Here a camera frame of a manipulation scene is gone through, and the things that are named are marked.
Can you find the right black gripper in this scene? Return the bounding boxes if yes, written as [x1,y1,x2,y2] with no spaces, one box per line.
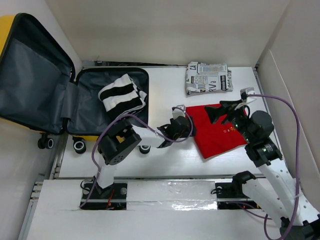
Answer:
[203,99,254,143]

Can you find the red shirt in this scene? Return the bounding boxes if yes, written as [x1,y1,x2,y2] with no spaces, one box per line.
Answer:
[186,105,247,159]

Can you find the newspaper print garment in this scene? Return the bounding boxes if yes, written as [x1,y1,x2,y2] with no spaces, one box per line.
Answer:
[185,61,234,96]

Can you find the black and white striped garment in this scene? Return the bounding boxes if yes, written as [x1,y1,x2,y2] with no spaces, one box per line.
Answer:
[98,74,148,121]

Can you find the yellow suitcase with grey lining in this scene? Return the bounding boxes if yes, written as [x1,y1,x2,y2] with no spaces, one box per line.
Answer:
[0,13,149,154]

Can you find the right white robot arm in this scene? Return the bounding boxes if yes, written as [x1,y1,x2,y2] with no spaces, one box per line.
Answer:
[204,100,320,240]

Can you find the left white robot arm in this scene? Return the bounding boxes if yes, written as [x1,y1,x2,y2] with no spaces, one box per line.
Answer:
[94,116,196,199]

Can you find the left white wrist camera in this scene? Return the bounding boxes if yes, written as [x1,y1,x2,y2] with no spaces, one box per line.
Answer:
[172,104,186,120]

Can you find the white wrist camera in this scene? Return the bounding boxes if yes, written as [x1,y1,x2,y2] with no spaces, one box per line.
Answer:
[235,87,257,110]
[172,104,186,120]

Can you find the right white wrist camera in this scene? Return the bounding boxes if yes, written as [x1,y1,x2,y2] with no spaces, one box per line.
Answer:
[235,87,257,110]

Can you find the aluminium mounting rail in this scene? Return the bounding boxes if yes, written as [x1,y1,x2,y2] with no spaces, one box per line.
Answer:
[31,179,259,211]

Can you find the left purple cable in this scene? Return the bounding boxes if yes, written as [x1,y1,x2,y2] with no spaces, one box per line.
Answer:
[79,106,196,208]

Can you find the purple cable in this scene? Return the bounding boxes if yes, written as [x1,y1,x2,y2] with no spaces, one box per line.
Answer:
[79,106,196,208]
[243,93,305,240]

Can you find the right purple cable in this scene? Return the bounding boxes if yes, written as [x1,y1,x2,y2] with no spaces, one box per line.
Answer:
[243,93,305,240]

